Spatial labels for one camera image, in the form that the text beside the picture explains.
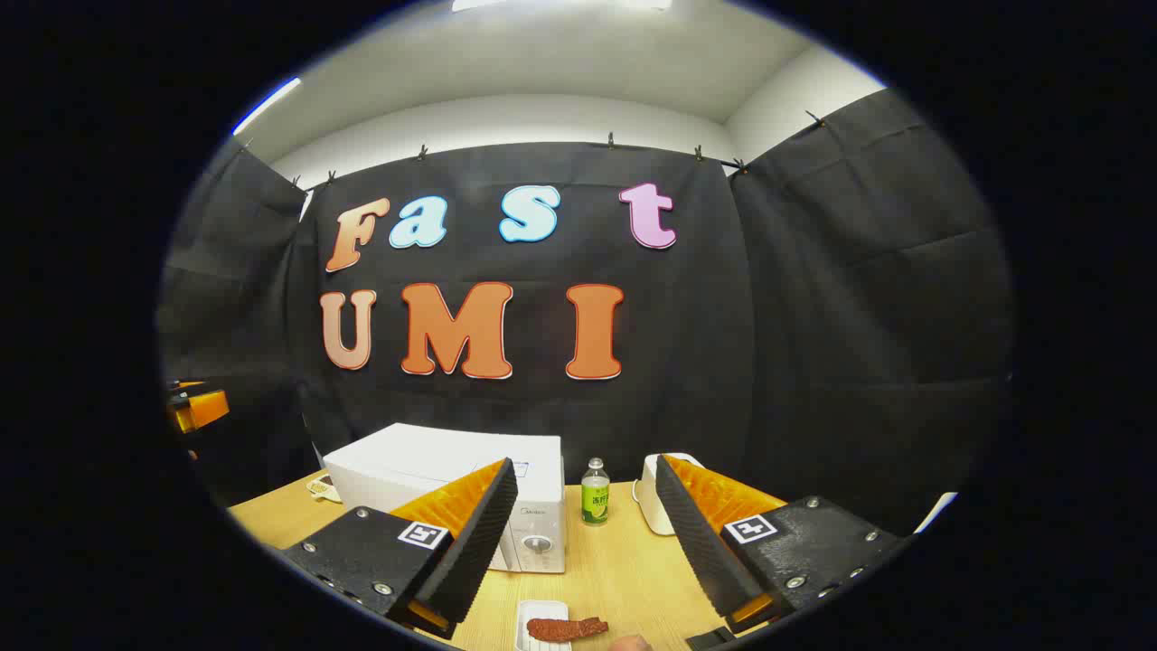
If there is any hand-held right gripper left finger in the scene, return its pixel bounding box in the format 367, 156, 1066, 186
280, 458, 520, 638

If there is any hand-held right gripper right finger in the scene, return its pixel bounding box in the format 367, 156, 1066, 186
654, 453, 908, 636

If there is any white microwave oven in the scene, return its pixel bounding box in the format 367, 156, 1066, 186
323, 422, 568, 574

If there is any red meat strip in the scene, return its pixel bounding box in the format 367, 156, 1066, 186
526, 617, 610, 644

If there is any white toaster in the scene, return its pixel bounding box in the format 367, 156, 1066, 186
632, 452, 693, 536

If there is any white plastic tray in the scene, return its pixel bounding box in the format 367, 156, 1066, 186
515, 599, 572, 651

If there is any green label drink bottle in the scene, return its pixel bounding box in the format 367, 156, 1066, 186
580, 458, 611, 527

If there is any black backdrop cloth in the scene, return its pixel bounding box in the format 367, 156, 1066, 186
155, 86, 1015, 543

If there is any ceiling light strip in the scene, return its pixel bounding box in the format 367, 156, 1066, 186
232, 76, 303, 137

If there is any row of black cloth clips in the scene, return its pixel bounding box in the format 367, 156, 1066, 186
291, 110, 825, 186

